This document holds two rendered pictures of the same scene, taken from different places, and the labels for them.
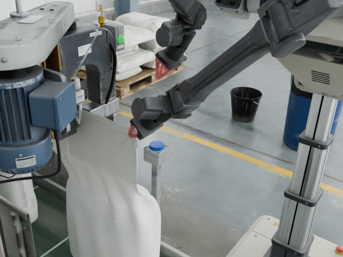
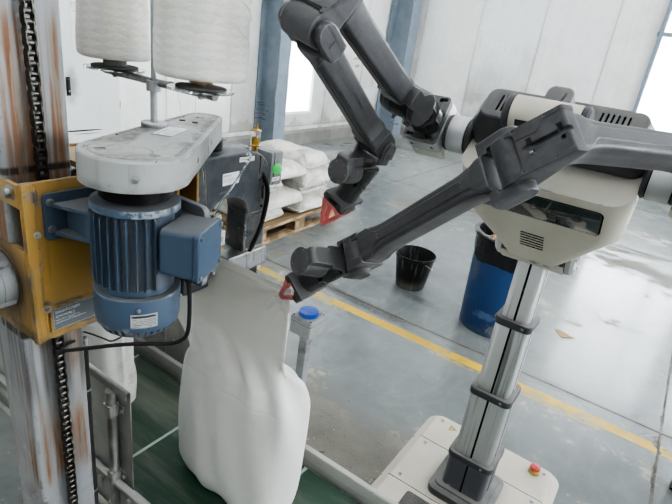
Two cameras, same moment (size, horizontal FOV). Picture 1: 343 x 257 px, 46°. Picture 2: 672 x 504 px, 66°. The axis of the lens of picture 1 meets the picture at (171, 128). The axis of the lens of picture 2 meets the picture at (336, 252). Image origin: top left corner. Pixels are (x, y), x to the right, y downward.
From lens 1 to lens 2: 0.08 m
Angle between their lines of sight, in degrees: 5
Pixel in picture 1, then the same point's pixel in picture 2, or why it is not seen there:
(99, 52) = (248, 183)
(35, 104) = (168, 243)
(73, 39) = (218, 163)
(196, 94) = (381, 248)
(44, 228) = (144, 414)
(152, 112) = (319, 268)
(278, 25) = (505, 168)
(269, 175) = (441, 362)
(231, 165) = (393, 345)
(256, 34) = (473, 177)
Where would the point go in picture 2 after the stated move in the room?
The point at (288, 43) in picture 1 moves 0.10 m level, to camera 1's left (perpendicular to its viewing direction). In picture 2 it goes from (516, 192) to (449, 183)
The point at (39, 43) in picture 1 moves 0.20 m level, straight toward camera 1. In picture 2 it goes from (182, 162) to (192, 202)
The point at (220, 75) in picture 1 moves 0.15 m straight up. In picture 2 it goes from (417, 226) to (435, 141)
